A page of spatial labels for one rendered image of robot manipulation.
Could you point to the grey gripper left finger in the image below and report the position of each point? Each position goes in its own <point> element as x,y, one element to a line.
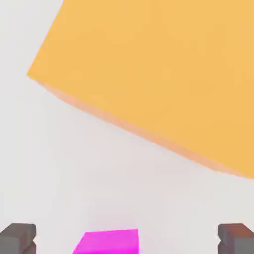
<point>16,239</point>

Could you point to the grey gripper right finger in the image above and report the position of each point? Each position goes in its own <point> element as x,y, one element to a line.
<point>237,240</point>

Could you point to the small magenta cube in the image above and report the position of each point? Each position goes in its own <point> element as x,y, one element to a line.
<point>108,242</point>

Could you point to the large orange box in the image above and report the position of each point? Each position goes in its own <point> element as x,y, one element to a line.
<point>158,79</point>

